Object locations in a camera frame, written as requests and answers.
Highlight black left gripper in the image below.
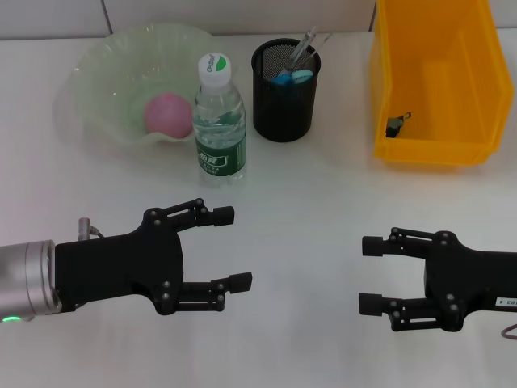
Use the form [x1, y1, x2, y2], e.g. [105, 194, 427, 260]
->
[54, 197, 254, 316]

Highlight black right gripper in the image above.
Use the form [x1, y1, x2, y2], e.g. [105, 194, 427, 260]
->
[358, 227, 517, 333]

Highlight clear green-label water bottle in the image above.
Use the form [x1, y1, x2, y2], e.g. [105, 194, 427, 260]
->
[192, 52, 248, 187]

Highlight pink peach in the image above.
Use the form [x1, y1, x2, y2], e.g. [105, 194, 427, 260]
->
[144, 91, 195, 141]

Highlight blue sheathed scissors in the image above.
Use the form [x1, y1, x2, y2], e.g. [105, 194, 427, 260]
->
[270, 68, 314, 88]

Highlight silver ballpoint pen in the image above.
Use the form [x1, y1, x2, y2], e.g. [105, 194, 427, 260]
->
[280, 27, 318, 78]

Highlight transparent plastic ruler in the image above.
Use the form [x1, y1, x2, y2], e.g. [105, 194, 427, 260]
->
[296, 31, 334, 70]

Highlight black mesh pen holder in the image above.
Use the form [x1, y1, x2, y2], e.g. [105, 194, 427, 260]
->
[251, 38, 323, 144]

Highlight green glass fruit plate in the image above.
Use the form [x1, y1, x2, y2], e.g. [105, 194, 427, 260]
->
[54, 23, 239, 149]

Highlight yellow plastic bin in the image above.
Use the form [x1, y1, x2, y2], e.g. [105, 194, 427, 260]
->
[371, 0, 515, 167]

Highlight left gripper cable with plug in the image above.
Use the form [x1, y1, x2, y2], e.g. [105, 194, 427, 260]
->
[78, 217, 106, 240]

